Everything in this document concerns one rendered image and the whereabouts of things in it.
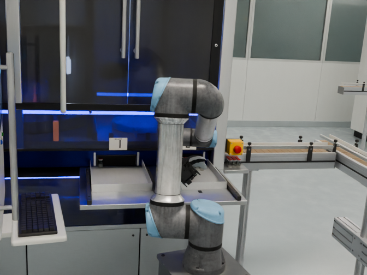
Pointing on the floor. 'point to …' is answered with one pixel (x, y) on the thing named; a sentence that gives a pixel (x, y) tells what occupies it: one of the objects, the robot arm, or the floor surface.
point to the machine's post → (224, 80)
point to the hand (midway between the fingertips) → (189, 172)
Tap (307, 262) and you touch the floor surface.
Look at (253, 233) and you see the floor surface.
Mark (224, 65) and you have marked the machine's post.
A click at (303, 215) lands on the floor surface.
